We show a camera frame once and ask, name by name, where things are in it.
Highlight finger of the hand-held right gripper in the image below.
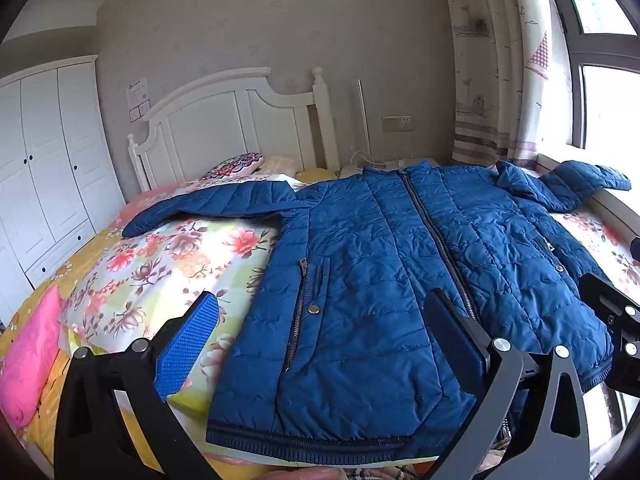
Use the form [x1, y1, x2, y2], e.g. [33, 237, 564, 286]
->
[579, 272, 640, 332]
[606, 321, 640, 397]

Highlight yellow pillow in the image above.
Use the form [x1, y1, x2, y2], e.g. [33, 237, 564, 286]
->
[295, 166, 342, 184]

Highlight cream pillow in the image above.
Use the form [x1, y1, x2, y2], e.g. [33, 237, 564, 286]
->
[257, 156, 304, 179]

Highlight yellow bed sheet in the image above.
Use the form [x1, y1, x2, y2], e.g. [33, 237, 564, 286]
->
[0, 189, 177, 477]

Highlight white wardrobe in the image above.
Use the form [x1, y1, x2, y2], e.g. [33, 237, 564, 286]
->
[0, 55, 127, 322]

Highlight printed curtain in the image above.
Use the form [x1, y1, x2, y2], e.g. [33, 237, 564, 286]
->
[438, 0, 574, 169]

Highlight floral blanket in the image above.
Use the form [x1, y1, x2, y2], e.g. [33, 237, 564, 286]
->
[59, 172, 640, 468]

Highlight blue puffer jacket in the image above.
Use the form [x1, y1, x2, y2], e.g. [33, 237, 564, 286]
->
[121, 160, 632, 463]

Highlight dark window frame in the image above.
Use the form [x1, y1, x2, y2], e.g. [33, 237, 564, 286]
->
[540, 0, 640, 152]

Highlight white nightstand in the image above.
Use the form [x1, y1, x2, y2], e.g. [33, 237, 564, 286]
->
[339, 157, 442, 180]

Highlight wall paper notice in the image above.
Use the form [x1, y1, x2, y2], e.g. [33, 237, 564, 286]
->
[124, 77, 151, 106]

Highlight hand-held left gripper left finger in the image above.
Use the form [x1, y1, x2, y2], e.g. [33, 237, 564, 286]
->
[53, 290, 221, 480]

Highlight white lamp pole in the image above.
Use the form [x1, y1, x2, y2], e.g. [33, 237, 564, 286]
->
[356, 79, 374, 164]

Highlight purple patterned pillow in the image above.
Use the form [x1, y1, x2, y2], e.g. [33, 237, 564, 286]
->
[200, 152, 266, 181]

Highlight pink blanket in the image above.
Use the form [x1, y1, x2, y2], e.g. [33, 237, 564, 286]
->
[0, 287, 64, 429]

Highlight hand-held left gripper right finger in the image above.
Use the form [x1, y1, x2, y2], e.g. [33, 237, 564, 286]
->
[424, 287, 592, 480]

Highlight white bed headboard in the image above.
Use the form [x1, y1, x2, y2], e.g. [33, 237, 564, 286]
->
[127, 66, 341, 192]

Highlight window sill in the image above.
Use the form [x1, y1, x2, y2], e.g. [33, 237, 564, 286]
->
[534, 152, 640, 233]

